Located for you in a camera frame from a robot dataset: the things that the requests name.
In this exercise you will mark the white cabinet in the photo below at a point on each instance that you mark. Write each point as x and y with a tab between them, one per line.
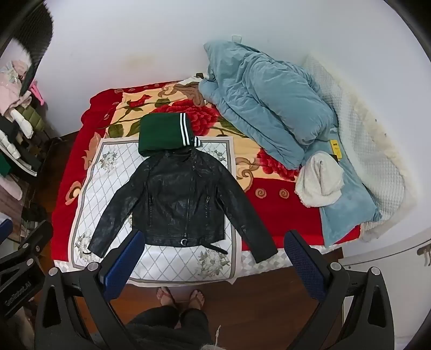
387	269

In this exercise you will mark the person's dark pants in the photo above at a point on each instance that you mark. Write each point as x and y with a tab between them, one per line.
168	326

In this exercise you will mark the light blue quilt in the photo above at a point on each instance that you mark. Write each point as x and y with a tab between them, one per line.
266	101

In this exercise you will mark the pink garment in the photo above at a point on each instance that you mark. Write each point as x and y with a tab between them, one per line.
13	85

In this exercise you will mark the person's right foot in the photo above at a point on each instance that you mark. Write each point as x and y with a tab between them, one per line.
197	299

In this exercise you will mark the person's left foot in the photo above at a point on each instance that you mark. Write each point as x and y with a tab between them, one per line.
165	296

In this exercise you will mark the pink hanger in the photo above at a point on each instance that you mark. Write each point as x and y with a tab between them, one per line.
37	93

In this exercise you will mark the white floral quilted mat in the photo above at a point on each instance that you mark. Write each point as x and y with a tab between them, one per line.
101	175

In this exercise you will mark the green folded garment white stripes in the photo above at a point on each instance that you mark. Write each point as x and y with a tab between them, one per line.
161	133

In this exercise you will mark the olive padded garment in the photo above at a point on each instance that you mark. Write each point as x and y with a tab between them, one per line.
32	117

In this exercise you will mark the white fleece cloth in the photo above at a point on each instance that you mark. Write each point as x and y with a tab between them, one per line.
320	181

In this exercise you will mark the black leather jacket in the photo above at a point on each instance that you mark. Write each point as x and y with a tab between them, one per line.
181	195

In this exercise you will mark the black mesh panel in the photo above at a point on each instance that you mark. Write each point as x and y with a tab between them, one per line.
38	40

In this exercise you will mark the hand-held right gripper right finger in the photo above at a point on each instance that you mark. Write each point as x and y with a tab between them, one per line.
304	266

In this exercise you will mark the person's foot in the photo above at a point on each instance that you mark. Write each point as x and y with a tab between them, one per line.
197	299
165	296

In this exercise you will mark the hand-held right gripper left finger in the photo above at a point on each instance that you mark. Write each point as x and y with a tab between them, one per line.
123	264

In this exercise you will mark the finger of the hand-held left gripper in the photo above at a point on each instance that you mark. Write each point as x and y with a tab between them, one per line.
33	242
5	230

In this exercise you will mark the red floral blanket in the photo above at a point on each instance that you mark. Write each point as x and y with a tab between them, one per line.
279	188

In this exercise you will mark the grey checkered bed sheet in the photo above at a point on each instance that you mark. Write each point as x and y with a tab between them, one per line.
293	257

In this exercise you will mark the clothes rack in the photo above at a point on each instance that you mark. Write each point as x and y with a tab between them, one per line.
23	161

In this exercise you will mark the yellow tag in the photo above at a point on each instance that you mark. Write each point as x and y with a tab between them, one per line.
335	147

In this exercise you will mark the white quilted mattress pad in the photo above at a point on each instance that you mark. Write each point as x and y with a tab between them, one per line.
373	151

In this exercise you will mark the light blue fleece blanket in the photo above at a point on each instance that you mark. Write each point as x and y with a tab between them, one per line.
350	198

